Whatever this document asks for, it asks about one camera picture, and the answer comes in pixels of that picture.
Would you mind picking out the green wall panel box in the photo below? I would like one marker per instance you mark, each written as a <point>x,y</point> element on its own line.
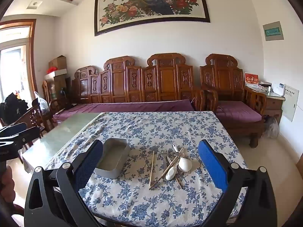
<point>272,31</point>

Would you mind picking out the red flowers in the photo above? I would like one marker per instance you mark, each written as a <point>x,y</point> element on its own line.
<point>51,70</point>

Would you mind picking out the black cloth pile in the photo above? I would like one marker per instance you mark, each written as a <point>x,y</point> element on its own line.
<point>13,108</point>

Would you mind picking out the tissue box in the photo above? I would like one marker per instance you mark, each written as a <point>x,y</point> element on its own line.
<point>264,87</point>

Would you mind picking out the wooden chopstick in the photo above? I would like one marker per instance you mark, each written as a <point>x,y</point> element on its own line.
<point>165,170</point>
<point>151,167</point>
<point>178,183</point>
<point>171,167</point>

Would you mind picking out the white plastic fork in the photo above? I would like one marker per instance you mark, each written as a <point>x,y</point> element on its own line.
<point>163,157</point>

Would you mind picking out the carved wooden armchair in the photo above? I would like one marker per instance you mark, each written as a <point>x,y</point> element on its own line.
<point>223,80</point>

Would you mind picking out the person's left hand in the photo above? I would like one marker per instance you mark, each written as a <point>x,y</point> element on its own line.
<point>6,178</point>

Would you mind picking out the grey metal utensil box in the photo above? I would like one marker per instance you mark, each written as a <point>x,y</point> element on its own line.
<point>111,173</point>

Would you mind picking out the clear plastic bag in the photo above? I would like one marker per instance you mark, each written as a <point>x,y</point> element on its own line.
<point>42,102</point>

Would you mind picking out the blue floral tablecloth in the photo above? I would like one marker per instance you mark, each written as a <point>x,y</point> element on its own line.
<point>153,127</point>

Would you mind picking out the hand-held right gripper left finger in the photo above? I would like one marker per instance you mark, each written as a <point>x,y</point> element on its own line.
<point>91,160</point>

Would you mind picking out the wooden side table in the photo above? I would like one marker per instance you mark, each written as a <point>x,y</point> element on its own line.
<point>273,105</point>

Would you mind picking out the open cardboard box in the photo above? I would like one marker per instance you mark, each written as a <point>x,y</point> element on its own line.
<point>58,62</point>

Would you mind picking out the brown cardboard carton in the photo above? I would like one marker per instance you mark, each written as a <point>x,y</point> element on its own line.
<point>59,86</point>

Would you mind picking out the grey plastic bag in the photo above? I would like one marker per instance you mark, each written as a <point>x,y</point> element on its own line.
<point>271,127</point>

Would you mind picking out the purple sofa cushion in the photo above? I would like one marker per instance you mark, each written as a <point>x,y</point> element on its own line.
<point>123,107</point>

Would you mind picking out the wood framed window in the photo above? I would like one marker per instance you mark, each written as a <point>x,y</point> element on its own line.
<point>14,63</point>

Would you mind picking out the carved wooden sofa bench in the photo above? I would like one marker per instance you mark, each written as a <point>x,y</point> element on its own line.
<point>165,80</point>

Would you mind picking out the white router box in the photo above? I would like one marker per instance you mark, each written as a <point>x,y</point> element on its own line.
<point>278,89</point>

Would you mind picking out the framed peacock flower painting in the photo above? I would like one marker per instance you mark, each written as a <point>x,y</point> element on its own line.
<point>151,7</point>

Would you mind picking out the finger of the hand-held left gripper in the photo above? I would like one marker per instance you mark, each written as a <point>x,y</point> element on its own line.
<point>14,128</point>
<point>30,134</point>

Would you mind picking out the white slim spoon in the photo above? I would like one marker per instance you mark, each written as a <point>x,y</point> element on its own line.
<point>170,175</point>

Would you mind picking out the red desk calendar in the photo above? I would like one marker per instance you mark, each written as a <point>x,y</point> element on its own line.
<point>251,80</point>

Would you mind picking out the white wall panel door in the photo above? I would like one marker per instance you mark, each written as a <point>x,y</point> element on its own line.
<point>290,102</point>

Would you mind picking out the carved wooden chair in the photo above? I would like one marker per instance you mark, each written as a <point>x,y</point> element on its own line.
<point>35,118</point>

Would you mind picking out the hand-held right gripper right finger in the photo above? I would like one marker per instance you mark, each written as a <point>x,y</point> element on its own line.
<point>211,165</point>

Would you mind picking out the white soup spoon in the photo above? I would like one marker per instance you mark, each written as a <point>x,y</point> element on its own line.
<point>185,164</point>

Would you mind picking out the white flat box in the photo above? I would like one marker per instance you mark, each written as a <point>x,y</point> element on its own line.
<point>56,73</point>

